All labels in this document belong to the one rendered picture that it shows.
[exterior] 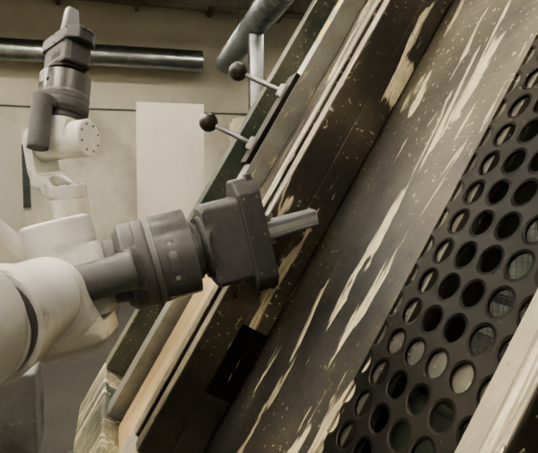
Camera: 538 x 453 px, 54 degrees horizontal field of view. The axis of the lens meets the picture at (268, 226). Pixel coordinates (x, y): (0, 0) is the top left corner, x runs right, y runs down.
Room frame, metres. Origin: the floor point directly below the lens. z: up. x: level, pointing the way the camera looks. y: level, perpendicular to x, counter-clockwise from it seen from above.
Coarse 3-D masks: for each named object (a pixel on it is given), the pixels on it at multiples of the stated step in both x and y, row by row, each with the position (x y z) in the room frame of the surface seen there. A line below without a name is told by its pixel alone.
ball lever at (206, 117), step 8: (208, 112) 1.05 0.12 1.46; (200, 120) 1.04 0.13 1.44; (208, 120) 1.04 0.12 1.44; (216, 120) 1.05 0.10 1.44; (208, 128) 1.04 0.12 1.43; (216, 128) 1.04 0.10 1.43; (224, 128) 1.04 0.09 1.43; (232, 136) 1.04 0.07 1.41; (240, 136) 1.03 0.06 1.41; (248, 144) 1.02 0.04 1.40
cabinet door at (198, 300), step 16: (208, 288) 0.88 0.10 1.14; (192, 304) 0.90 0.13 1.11; (192, 320) 0.86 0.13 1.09; (176, 336) 0.88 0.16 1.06; (176, 352) 0.84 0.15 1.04; (160, 368) 0.86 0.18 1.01; (144, 384) 0.90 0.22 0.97; (144, 400) 0.85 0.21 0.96; (128, 416) 0.87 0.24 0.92; (128, 432) 0.82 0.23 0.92
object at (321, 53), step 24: (360, 0) 1.06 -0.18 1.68; (336, 24) 1.05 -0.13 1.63; (312, 48) 1.08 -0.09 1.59; (336, 48) 1.05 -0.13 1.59; (312, 72) 1.03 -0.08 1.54; (288, 96) 1.02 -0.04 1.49; (288, 120) 1.02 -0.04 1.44; (264, 144) 1.01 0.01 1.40; (264, 168) 1.01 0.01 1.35; (168, 312) 0.96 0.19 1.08; (168, 336) 0.96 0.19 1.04; (144, 360) 0.94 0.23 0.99; (120, 384) 0.97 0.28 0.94; (120, 408) 0.93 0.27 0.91
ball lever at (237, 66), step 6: (234, 66) 1.05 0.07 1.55; (240, 66) 1.05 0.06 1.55; (234, 72) 1.05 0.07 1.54; (240, 72) 1.05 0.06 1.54; (246, 72) 1.06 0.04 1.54; (234, 78) 1.06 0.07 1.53; (240, 78) 1.06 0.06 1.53; (252, 78) 1.06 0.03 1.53; (258, 78) 1.06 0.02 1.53; (264, 84) 1.05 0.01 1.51; (270, 84) 1.05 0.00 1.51; (282, 84) 1.04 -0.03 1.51; (276, 90) 1.04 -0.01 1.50; (282, 90) 1.03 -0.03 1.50; (276, 96) 1.05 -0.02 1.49
